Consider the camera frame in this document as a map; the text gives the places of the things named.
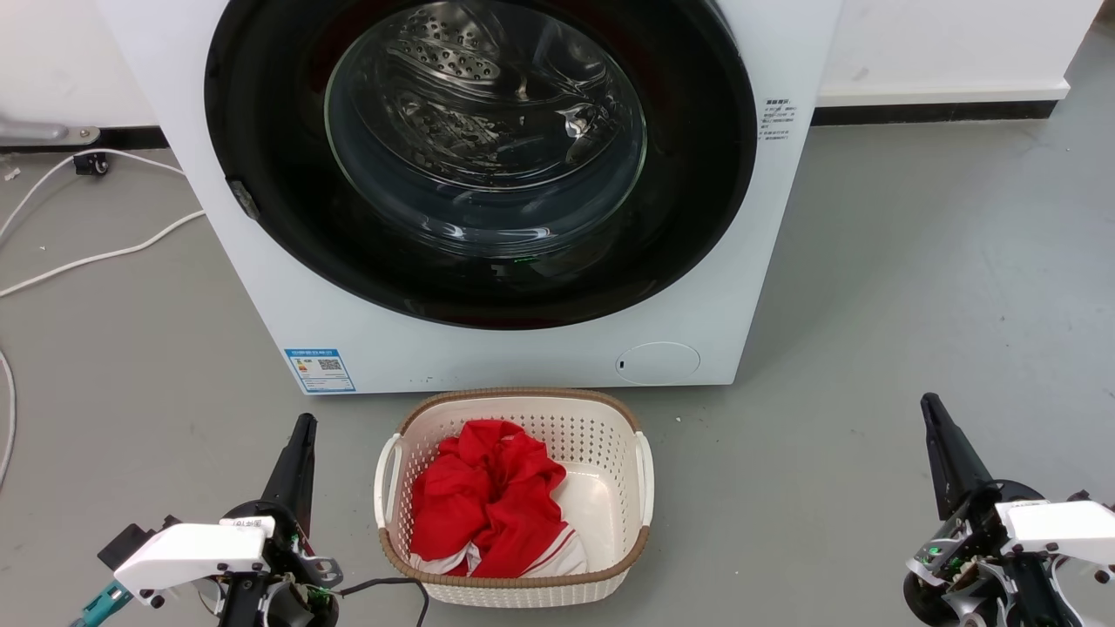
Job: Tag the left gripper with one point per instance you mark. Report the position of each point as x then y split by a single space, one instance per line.
292 592

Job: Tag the white plastic laundry basket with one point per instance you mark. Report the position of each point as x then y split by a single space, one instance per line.
610 488

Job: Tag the round white filter cover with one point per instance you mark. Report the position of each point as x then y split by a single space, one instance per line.
658 363

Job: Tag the red garment with white stripes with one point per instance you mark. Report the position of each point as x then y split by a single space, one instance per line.
488 505

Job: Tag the grey metal floor bar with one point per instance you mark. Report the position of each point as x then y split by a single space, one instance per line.
43 133

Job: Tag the round black glass washer door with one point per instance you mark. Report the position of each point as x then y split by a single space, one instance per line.
697 218

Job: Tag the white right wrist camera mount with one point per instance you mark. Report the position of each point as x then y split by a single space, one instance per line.
1058 522

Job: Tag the white front-load washing machine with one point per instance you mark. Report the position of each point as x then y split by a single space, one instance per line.
523 357

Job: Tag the small printed text sticker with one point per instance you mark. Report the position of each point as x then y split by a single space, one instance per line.
778 119

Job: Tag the white partition panel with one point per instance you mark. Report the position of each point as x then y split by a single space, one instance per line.
941 43

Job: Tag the blue energy label sticker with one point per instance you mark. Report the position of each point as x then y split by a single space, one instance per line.
320 371

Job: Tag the stainless steel washer drum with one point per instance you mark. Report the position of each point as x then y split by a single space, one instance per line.
470 78

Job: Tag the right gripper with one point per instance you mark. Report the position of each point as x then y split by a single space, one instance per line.
967 557

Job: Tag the metal door hinge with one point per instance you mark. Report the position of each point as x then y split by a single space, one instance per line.
244 198

